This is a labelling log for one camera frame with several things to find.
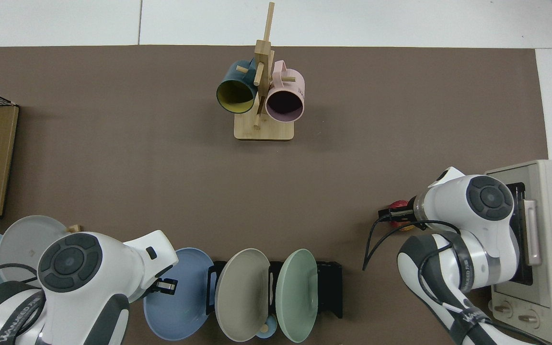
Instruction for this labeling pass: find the red yellow apple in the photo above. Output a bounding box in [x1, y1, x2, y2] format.
[389, 200, 416, 232]

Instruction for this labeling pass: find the beige plate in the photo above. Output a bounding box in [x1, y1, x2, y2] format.
[214, 248, 271, 343]

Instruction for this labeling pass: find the black dish rack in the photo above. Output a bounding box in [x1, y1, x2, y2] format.
[207, 260, 343, 320]

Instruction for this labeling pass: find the pale green plate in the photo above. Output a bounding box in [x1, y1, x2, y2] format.
[276, 248, 319, 344]

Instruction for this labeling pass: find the grey plate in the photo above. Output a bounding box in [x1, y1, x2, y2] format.
[0, 215, 69, 286]

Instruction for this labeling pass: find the brown table cloth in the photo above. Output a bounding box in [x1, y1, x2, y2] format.
[0, 46, 550, 345]

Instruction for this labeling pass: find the small blue round thing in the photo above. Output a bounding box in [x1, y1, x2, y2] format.
[256, 316, 278, 340]

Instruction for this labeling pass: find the pale toaster oven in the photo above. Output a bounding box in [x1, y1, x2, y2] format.
[484, 160, 552, 344]

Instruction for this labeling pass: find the pink cup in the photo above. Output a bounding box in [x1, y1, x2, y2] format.
[265, 60, 305, 123]

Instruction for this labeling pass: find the wooden cup stand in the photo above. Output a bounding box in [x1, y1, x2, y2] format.
[234, 2, 295, 141]

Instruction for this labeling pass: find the dark teal cup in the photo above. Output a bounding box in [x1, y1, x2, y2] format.
[216, 59, 259, 115]

